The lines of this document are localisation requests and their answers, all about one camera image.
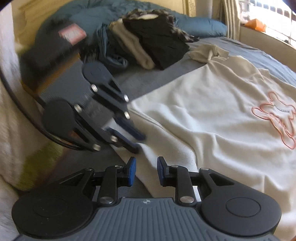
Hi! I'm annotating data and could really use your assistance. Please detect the teal pillow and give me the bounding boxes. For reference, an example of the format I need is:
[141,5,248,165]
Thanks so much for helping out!
[35,1,227,71]

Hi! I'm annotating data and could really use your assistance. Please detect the black folded garment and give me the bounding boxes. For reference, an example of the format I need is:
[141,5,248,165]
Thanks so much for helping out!
[131,32,189,70]

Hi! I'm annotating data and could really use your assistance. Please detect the plaid dark garment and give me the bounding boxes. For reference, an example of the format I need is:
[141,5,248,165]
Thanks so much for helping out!
[122,9,200,43]

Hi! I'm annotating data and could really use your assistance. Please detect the cream carved headboard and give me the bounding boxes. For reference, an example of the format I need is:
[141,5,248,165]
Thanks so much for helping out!
[182,0,196,12]

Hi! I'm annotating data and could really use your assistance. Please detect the beige curtain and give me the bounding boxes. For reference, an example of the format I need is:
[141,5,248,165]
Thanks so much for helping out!
[221,0,240,40]

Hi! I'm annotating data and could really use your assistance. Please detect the orange bag on windowsill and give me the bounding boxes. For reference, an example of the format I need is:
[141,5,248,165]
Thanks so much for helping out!
[244,19,266,32]

